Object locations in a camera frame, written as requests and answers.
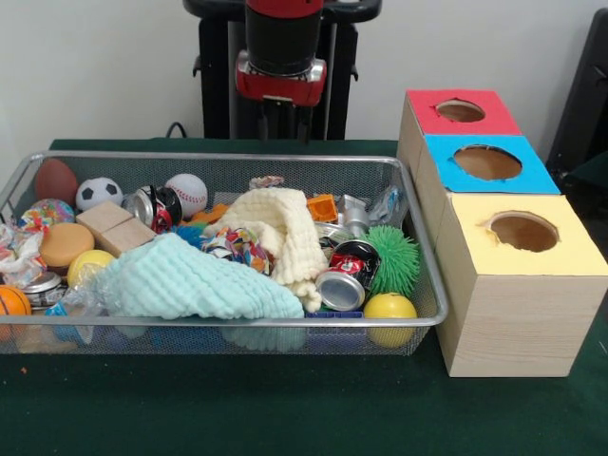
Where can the wooden box with three holes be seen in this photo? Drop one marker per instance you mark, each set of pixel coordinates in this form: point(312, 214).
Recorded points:
point(513, 294)

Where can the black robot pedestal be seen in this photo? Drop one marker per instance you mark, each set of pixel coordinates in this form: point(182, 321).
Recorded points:
point(214, 76)

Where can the clear shallow mesh bin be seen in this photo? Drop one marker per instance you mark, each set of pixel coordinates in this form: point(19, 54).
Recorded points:
point(418, 323)

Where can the plain wooden block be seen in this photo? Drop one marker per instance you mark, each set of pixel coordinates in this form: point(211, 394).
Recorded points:
point(104, 217)
point(128, 236)

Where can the yellow smiley ball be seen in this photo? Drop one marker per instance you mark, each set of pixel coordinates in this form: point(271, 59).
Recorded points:
point(389, 309)

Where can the small white baseball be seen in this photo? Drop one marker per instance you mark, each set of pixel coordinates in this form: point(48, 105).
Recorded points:
point(187, 195)

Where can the small black white soccer ball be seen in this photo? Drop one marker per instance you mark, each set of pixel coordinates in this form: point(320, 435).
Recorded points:
point(98, 193)

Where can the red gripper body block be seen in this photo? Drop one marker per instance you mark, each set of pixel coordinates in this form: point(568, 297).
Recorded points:
point(280, 87)

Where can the black silver drink can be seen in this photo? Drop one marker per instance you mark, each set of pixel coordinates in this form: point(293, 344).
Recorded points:
point(342, 275)

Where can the small globe print ball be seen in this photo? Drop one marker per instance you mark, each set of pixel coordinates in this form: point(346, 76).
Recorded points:
point(49, 212)

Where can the dark green table cloth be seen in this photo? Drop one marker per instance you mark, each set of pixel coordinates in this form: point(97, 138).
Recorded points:
point(285, 408)

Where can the brown round burger toy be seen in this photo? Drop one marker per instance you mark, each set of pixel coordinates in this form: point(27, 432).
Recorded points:
point(66, 242)

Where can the green fuzzy toy with eyes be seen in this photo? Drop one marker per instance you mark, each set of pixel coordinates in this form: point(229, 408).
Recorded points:
point(397, 258)

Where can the mint green waffle cloth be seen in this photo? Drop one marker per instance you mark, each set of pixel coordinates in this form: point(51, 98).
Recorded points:
point(190, 280)

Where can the cream waffle cloth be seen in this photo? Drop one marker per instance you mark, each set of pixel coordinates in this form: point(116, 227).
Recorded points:
point(285, 233)

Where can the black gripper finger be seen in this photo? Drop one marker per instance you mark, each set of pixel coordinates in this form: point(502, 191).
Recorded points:
point(263, 120)
point(306, 123)

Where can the black stand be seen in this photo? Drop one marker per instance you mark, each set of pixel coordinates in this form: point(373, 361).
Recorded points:
point(584, 104)

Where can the orange toy building block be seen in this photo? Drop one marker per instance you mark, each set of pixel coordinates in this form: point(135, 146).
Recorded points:
point(323, 207)

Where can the plain yellow ball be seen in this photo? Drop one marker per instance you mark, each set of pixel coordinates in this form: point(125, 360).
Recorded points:
point(90, 266)

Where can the small brown football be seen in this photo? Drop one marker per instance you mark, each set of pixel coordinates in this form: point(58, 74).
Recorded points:
point(54, 178)

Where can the small orange basketball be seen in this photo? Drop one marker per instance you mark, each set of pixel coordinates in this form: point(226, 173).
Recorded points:
point(13, 302)

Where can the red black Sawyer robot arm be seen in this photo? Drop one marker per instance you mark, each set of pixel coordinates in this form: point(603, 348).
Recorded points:
point(285, 33)

